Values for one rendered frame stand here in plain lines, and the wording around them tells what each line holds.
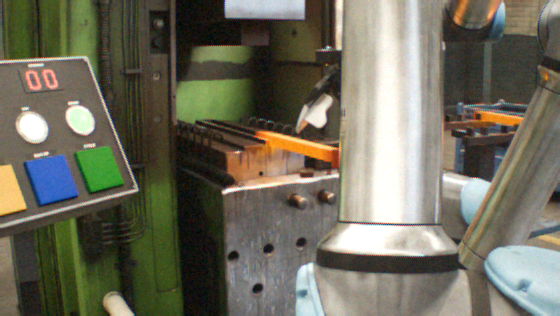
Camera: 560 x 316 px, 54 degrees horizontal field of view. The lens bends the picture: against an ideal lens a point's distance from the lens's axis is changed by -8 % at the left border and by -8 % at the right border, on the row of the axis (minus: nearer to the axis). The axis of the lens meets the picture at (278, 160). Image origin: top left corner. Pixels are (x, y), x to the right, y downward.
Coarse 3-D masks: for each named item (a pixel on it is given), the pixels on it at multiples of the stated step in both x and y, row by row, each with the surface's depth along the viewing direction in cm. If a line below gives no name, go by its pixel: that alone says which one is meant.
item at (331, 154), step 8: (256, 136) 138; (264, 136) 134; (272, 136) 131; (280, 136) 131; (272, 144) 131; (280, 144) 128; (288, 144) 125; (296, 144) 123; (304, 144) 120; (312, 144) 120; (320, 144) 119; (296, 152) 123; (304, 152) 120; (312, 152) 118; (320, 152) 115; (328, 152) 113; (336, 152) 109; (328, 160) 113; (336, 160) 110
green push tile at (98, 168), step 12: (84, 156) 96; (96, 156) 98; (108, 156) 100; (84, 168) 95; (96, 168) 97; (108, 168) 99; (84, 180) 95; (96, 180) 96; (108, 180) 98; (120, 180) 100
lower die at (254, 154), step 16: (176, 128) 164; (208, 128) 157; (224, 128) 150; (256, 128) 155; (192, 144) 144; (208, 144) 139; (224, 144) 138; (240, 144) 132; (256, 144) 132; (208, 160) 136; (224, 160) 128; (240, 160) 129; (256, 160) 131; (272, 160) 133; (288, 160) 135; (240, 176) 130; (256, 176) 132; (272, 176) 134
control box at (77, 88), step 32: (0, 64) 91; (32, 64) 96; (64, 64) 101; (0, 96) 89; (32, 96) 93; (64, 96) 98; (96, 96) 104; (0, 128) 86; (64, 128) 96; (96, 128) 101; (0, 160) 84; (32, 192) 86; (96, 192) 96; (128, 192) 101; (0, 224) 80; (32, 224) 88
